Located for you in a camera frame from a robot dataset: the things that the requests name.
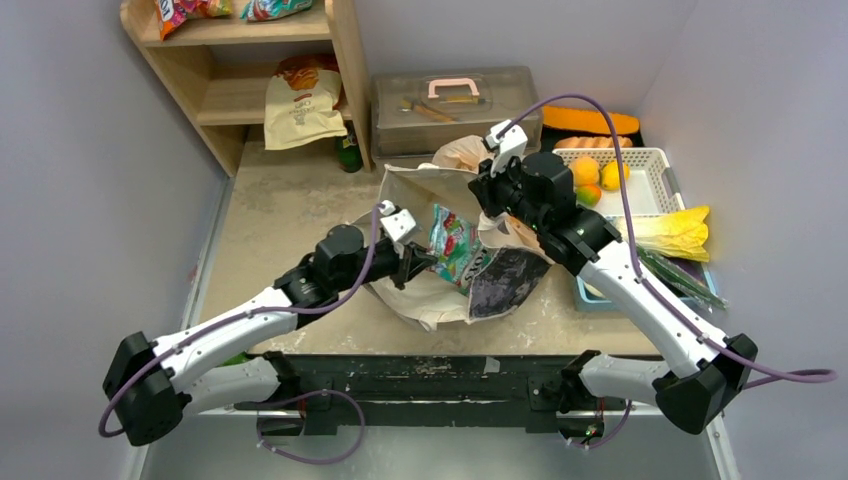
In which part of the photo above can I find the beige canvas tote bag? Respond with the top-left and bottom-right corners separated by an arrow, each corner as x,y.
365,163 -> 552,331

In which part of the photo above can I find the orange fruit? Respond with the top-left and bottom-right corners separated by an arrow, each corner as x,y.
569,155 -> 600,187

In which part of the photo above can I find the orange corn cob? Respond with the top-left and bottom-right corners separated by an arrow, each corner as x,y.
542,106 -> 641,136

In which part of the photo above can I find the yellow leaf napa cabbage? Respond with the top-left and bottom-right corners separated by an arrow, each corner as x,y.
609,206 -> 711,263

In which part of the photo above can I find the green onion bundle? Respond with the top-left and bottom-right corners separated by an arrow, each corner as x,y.
636,246 -> 728,312

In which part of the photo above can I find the orange snack packet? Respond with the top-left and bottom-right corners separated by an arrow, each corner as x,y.
154,0 -> 233,41

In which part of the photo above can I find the translucent banana print plastic bag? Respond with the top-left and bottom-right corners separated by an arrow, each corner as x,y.
431,135 -> 493,173

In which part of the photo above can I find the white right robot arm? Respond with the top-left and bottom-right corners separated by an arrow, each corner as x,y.
469,153 -> 758,434

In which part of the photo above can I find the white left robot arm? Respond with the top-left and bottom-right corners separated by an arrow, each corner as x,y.
98,221 -> 436,446

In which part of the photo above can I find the black tray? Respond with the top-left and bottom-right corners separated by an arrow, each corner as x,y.
541,125 -> 644,150

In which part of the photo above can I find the red green mango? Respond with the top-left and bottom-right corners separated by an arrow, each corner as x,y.
575,184 -> 603,208

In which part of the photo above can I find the bread loaf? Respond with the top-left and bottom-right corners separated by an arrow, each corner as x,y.
554,136 -> 614,149

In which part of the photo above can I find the yellow mango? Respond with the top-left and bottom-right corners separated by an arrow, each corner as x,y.
599,161 -> 631,192

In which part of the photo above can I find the green glass bottle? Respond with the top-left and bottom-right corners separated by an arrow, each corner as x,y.
334,122 -> 363,173

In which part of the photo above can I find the grey plastic toolbox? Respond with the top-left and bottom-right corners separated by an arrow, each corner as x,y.
371,66 -> 540,168

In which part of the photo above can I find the blue plastic basket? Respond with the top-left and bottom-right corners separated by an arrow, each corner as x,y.
574,253 -> 720,312

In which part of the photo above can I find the white plastic basket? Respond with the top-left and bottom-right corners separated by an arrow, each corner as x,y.
553,148 -> 687,217

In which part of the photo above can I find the bread paper bag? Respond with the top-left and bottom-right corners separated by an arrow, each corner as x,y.
263,54 -> 347,151

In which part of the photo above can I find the wooden shelf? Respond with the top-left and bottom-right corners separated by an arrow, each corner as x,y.
120,1 -> 374,177

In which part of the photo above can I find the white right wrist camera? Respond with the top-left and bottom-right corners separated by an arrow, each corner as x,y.
483,120 -> 528,177

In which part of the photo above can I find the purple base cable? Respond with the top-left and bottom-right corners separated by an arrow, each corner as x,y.
255,388 -> 367,466

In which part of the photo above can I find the black mounting rail base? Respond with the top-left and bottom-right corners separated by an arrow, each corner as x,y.
234,353 -> 625,436

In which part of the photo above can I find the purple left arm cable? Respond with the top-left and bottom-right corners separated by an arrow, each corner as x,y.
98,201 -> 386,440

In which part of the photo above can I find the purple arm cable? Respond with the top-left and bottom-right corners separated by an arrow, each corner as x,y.
98,201 -> 386,440
496,93 -> 838,392

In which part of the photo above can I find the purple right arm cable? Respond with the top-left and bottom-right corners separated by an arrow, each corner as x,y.
496,93 -> 838,392

